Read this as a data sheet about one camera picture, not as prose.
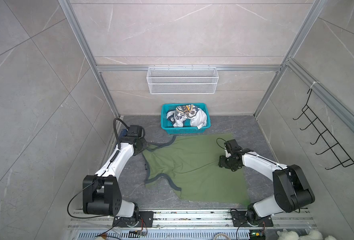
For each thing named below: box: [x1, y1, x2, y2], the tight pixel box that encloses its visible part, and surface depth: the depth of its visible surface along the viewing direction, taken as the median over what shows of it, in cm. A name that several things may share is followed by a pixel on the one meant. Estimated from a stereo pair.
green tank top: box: [142, 133, 251, 205], surface depth 91 cm
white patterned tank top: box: [166, 104, 207, 130], surface depth 109 cm
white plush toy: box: [277, 229, 338, 240], surface depth 64 cm
